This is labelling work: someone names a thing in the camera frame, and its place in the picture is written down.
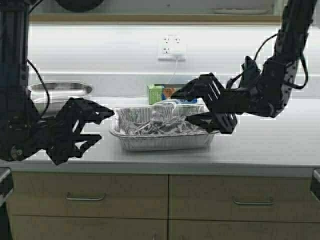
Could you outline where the lower right wooden drawer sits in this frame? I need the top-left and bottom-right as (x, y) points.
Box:
(169, 175), (320, 223)

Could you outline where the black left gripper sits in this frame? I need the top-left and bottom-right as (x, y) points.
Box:
(0, 97), (115, 165)

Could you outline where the blue green Ziploc box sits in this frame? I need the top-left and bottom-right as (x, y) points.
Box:
(147, 84), (184, 105)

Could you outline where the cabinet door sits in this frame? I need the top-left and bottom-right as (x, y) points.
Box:
(11, 215), (168, 240)
(168, 220), (320, 240)

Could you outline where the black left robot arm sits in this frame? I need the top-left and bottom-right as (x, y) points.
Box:
(0, 0), (114, 165)

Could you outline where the wooden cabinet shelf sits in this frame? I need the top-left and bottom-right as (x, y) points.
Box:
(30, 13), (282, 24)

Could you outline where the stainless steel bowl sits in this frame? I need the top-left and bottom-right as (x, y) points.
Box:
(28, 81), (94, 118)

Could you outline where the black pan in cabinet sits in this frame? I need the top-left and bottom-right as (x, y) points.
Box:
(56, 0), (104, 13)

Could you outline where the wooden drawer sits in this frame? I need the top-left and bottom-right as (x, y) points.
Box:
(169, 175), (320, 223)
(7, 172), (168, 219)

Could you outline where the lower right cabinet door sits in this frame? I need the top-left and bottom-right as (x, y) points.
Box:
(168, 220), (320, 240)

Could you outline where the white charger cable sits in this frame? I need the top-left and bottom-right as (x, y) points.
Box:
(166, 59), (179, 86)

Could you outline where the white wall outlet plate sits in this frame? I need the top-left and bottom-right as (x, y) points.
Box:
(157, 34), (187, 61)

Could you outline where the right drawer metal handle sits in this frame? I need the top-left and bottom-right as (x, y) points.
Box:
(232, 196), (274, 206)

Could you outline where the lower left cabinet door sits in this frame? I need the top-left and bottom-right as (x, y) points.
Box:
(11, 215), (168, 240)

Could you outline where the drawer metal handle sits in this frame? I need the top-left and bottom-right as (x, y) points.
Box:
(65, 192), (107, 202)
(232, 196), (274, 206)

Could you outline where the aluminium foil tray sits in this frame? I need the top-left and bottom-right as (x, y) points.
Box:
(109, 101), (218, 152)

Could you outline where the lower left wooden drawer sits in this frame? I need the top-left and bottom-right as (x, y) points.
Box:
(7, 172), (168, 219)

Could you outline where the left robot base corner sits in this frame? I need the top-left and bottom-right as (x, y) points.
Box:
(0, 167), (14, 206)

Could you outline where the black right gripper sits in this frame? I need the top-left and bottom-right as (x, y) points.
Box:
(171, 56), (275, 134)

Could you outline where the white plug adapter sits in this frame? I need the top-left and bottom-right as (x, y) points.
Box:
(172, 52), (185, 61)

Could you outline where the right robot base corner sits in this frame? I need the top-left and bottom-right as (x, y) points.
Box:
(310, 168), (320, 201)

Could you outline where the left drawer metal handle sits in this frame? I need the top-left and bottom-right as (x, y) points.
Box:
(65, 192), (107, 202)

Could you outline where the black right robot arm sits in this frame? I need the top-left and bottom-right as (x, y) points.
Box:
(183, 0), (317, 134)

